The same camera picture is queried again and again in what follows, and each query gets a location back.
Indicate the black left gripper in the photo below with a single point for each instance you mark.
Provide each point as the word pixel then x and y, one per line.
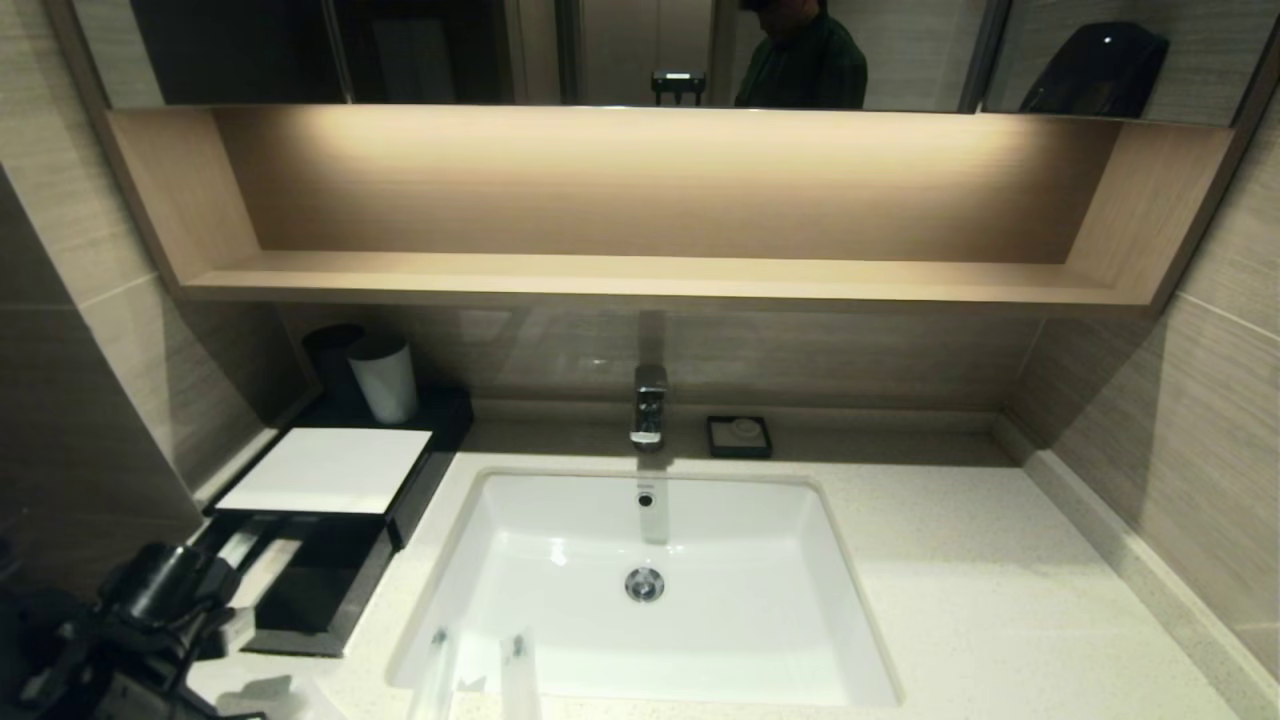
pixel 165 585

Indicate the black amenity drawer box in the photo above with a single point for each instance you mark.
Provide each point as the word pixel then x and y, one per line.
pixel 447 418

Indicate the white packaged amenity items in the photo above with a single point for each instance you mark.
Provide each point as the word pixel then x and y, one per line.
pixel 272 572

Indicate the black cup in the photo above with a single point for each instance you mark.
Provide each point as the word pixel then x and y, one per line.
pixel 326 368

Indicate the white cup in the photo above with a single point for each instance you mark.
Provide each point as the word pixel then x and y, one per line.
pixel 386 383

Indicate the chrome sink drain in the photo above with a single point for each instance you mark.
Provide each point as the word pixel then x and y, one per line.
pixel 645 584

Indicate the chrome faucet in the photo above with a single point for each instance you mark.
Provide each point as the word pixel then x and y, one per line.
pixel 648 400

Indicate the black soap dish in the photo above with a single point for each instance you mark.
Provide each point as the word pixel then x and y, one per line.
pixel 714 449

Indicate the white sink basin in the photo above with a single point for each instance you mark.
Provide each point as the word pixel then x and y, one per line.
pixel 750 610

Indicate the round beige soap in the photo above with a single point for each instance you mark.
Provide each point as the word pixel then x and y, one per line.
pixel 745 430

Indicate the light wooden wall shelf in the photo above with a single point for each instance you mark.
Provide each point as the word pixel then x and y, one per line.
pixel 650 278

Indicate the wall mirror cabinet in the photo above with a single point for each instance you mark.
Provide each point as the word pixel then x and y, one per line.
pixel 920 50

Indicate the black wall hair dryer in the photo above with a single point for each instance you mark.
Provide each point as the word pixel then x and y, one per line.
pixel 1097 73

